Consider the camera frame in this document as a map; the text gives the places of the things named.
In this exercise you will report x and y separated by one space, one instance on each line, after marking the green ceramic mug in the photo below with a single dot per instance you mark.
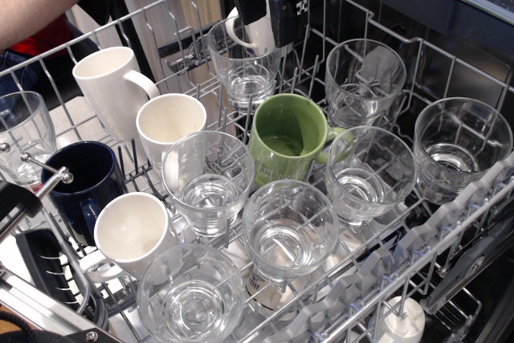
288 136

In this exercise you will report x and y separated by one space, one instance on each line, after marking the white mug at back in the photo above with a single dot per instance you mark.
257 36

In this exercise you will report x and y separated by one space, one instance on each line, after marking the clear glass back centre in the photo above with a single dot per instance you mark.
245 68

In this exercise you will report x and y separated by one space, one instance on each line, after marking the clear glass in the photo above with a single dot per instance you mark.
369 171
456 141
208 175
191 293
245 68
289 228
26 127
363 77

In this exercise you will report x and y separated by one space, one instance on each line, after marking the clear glass back right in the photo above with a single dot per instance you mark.
363 77

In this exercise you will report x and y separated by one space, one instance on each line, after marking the clear glass centre left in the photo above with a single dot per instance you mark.
208 175

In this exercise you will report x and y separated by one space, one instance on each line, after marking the clear glass centre right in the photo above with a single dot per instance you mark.
369 171

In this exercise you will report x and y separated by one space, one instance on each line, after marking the clear glass front centre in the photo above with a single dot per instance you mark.
289 228

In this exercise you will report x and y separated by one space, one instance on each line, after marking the clear glass far right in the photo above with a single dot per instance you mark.
456 141

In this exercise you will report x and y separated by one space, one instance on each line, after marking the dark blue mug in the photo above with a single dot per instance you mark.
96 181

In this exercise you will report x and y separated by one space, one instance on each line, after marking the white mug front left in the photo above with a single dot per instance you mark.
131 231

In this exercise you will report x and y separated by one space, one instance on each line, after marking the clear glass far left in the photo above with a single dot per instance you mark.
26 127

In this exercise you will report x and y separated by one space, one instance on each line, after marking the clear glass front left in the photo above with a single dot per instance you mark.
191 293

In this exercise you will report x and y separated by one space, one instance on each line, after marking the black clamp with metal screw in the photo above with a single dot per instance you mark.
26 202

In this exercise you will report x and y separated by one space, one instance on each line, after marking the black plastic cutlery basket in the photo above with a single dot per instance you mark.
40 252

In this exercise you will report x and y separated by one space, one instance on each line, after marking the cream cup without handle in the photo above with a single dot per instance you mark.
165 119

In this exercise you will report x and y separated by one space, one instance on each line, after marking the metal wire dishwasher rack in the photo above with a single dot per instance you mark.
457 262

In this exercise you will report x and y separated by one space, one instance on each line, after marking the tall white mug with handle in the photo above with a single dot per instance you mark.
113 85

